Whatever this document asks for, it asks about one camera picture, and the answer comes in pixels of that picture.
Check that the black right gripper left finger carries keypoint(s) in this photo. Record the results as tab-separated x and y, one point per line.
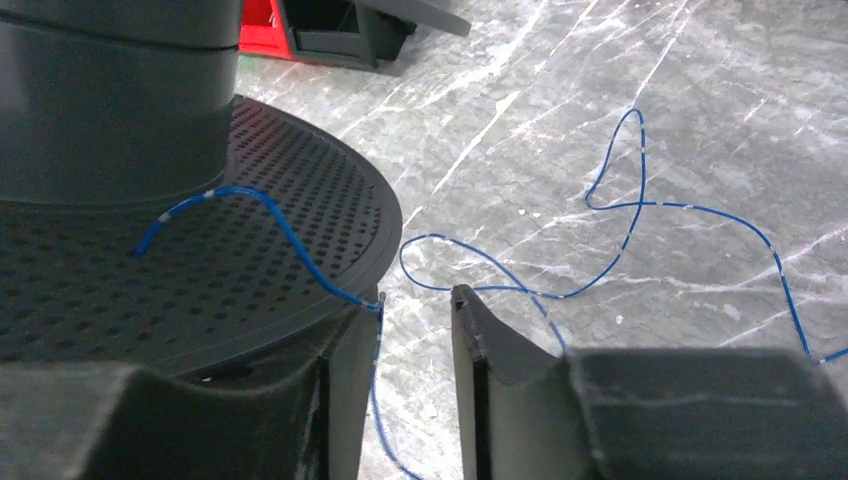
298	413

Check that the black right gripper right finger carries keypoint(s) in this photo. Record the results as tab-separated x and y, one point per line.
638	413

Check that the black cable spool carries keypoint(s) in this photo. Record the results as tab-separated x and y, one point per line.
151	214

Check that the black plastic bin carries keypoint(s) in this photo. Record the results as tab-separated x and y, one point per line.
342	33

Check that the red plastic bin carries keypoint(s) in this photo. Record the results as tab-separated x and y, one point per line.
264	30

